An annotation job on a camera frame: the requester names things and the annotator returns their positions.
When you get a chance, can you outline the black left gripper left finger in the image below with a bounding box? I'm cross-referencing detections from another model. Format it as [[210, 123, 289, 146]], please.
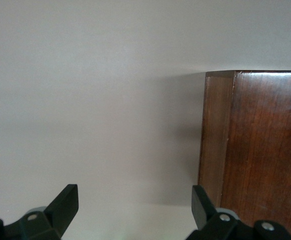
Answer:
[[0, 184, 80, 240]]

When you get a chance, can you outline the dark wooden drawer cabinet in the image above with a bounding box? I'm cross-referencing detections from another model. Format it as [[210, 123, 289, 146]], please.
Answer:
[[197, 70, 291, 240]]

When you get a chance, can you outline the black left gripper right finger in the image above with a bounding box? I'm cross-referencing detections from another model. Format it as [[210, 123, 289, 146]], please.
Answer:
[[186, 184, 291, 240]]

